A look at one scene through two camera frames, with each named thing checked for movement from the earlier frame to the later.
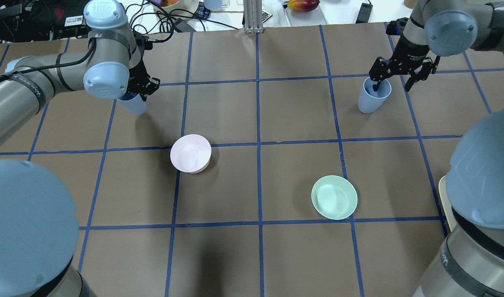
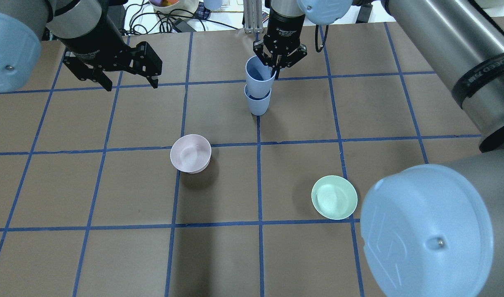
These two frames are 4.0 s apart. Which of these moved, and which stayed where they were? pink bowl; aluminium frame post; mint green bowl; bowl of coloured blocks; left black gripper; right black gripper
Moved: left black gripper; right black gripper
Stayed: bowl of coloured blocks; pink bowl; mint green bowl; aluminium frame post
